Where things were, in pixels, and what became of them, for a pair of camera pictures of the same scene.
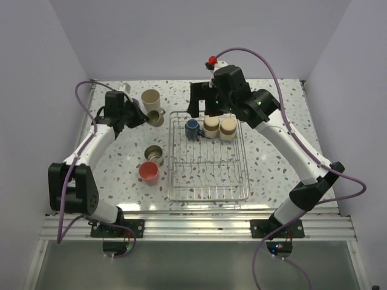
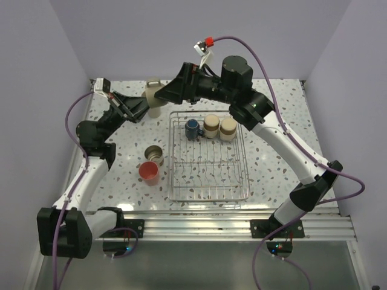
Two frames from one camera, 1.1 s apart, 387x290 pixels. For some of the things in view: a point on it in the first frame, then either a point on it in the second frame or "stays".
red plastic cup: x=149 y=171 stays
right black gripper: x=201 y=91 → x=184 y=87
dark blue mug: x=191 y=129 stays
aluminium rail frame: x=321 y=225 stays
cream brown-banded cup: x=228 y=129 stays
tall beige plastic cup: x=150 y=98 → x=155 y=112
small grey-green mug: x=156 y=118 → x=153 y=86
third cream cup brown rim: x=153 y=153 stays
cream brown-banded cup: x=210 y=126 stays
